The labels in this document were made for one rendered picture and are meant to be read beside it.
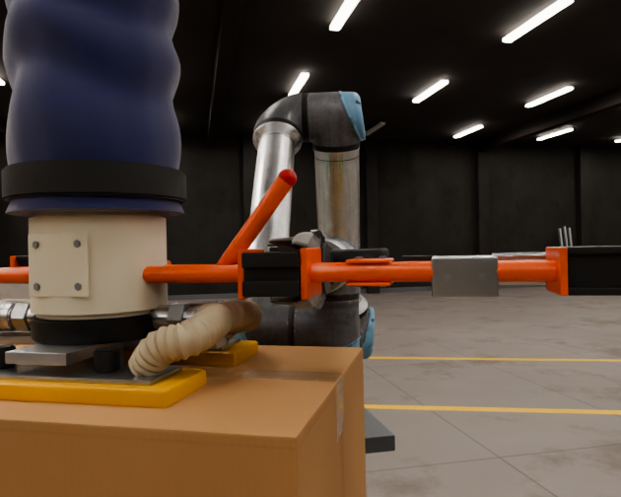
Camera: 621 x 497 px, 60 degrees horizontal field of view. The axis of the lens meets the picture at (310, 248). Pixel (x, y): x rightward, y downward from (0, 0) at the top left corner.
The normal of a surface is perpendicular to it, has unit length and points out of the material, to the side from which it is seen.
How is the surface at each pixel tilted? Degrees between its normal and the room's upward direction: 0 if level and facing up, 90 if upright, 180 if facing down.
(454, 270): 90
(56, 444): 90
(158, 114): 75
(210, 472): 90
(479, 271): 90
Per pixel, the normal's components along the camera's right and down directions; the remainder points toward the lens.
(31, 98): -0.37, -0.03
